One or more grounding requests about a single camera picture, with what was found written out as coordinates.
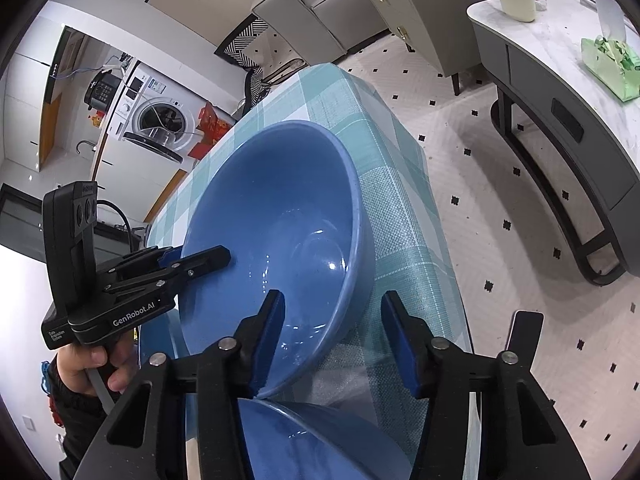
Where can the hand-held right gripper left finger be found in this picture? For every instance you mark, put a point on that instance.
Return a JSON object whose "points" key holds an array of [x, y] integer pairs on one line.
{"points": [[270, 340]]}

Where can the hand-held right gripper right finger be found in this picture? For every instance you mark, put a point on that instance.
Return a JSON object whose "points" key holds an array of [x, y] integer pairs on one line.
{"points": [[400, 345]]}

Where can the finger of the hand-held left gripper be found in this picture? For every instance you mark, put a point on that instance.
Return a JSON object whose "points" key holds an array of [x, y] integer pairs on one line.
{"points": [[210, 259], [170, 261]]}

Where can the blue bowl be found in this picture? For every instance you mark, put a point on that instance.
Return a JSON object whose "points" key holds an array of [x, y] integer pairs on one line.
{"points": [[320, 440], [270, 200]]}

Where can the person's left forearm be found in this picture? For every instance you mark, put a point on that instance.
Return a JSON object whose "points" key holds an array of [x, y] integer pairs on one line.
{"points": [[80, 430]]}

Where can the person's left hand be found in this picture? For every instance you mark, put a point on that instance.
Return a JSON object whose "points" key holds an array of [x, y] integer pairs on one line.
{"points": [[80, 362]]}

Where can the dark glass door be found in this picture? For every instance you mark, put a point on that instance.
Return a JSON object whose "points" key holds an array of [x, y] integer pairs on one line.
{"points": [[30, 225]]}

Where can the kitchen faucet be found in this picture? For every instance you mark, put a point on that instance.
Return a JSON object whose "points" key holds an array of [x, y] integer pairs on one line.
{"points": [[85, 146]]}

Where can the black flat object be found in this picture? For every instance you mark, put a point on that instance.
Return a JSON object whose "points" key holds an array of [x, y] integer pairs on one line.
{"points": [[525, 332]]}

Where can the red box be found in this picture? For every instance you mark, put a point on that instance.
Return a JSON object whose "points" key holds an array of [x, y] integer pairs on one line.
{"points": [[210, 125]]}

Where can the teal checkered tablecloth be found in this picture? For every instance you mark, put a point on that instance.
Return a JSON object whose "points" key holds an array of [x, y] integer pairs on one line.
{"points": [[400, 210]]}

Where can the white washing machine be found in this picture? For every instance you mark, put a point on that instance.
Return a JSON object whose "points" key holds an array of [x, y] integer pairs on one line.
{"points": [[165, 120]]}

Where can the black pressure cooker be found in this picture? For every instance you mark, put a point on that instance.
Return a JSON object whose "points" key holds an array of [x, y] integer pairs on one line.
{"points": [[102, 90]]}

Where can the white dotted seat cushion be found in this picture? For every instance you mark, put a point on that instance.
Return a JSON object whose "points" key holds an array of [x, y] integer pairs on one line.
{"points": [[272, 50]]}

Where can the grey sofa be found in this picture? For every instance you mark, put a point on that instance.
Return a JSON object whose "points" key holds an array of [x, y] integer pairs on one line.
{"points": [[295, 15]]}

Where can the grey side cabinet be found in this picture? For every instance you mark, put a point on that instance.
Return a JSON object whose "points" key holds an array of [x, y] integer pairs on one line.
{"points": [[430, 20]]}

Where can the marble top grey table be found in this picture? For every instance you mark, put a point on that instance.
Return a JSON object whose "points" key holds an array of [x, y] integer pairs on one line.
{"points": [[550, 35]]}

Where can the green tissue pack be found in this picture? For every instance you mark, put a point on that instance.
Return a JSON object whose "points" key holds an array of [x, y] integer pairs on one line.
{"points": [[612, 70]]}

